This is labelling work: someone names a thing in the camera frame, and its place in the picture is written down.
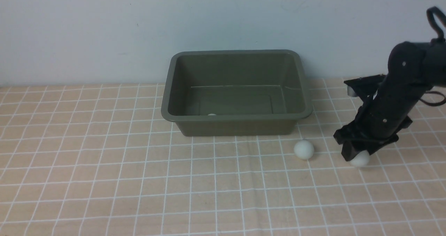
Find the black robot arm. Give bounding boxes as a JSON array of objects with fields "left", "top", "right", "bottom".
[{"left": 333, "top": 40, "right": 446, "bottom": 162}]

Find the olive green plastic bin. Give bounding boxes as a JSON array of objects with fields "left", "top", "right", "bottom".
[{"left": 161, "top": 49, "right": 313, "bottom": 137}]

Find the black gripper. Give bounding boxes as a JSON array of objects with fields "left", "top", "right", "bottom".
[{"left": 333, "top": 120, "right": 412, "bottom": 162}]

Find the beige checkered tablecloth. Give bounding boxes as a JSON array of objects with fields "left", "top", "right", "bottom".
[{"left": 0, "top": 79, "right": 446, "bottom": 236}]

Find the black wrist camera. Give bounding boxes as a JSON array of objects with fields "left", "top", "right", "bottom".
[{"left": 344, "top": 74, "right": 386, "bottom": 100}]

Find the black cable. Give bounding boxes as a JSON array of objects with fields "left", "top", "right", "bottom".
[{"left": 420, "top": 7, "right": 446, "bottom": 107}]

